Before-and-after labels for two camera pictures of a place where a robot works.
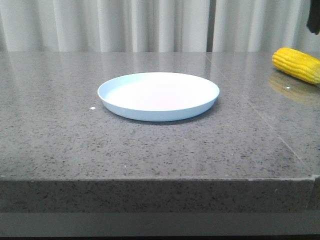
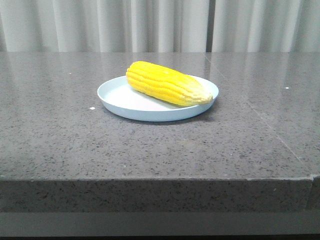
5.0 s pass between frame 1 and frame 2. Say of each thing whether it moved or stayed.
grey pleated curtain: stayed
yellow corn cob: moved
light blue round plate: stayed
